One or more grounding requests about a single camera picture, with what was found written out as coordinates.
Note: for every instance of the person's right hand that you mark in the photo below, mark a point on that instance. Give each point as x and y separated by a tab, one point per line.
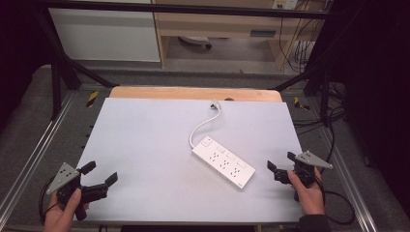
309	196

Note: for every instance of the white power strip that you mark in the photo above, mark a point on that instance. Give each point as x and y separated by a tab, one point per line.
225	162

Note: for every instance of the aluminium rail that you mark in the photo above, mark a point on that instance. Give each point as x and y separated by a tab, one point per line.
346	177
35	151

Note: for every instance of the light wooden desk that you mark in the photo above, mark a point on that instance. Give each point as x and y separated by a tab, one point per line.
219	27

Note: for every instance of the white wall outlet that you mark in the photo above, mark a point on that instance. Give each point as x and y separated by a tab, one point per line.
285	4

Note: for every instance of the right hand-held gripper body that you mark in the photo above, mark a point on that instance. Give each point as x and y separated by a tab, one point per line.
311	160

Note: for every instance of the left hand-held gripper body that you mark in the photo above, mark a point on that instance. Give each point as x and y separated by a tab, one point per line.
63	178

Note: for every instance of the wooden table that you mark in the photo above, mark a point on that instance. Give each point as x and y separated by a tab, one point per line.
161	93

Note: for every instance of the white cabinet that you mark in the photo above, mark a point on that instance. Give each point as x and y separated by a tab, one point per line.
103	35

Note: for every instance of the white plug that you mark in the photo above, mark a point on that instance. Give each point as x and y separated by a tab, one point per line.
215	104

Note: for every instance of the person's left hand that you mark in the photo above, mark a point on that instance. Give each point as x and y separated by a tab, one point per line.
59	217

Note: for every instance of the black metal frame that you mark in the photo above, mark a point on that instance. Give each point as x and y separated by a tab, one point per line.
193	9

